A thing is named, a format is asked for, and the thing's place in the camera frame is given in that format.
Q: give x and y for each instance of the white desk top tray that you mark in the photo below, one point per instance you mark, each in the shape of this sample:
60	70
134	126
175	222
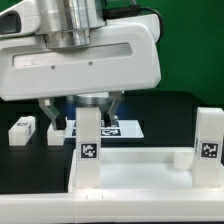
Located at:
137	168

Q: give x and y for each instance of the white front rail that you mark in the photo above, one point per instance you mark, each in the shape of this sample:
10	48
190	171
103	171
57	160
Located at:
150	206

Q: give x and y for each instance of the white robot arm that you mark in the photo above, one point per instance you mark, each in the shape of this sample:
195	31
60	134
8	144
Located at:
54	48

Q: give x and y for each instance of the fiducial marker sheet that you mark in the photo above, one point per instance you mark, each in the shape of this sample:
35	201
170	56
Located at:
129	129

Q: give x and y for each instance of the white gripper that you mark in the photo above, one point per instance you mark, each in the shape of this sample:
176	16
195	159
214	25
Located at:
122	56

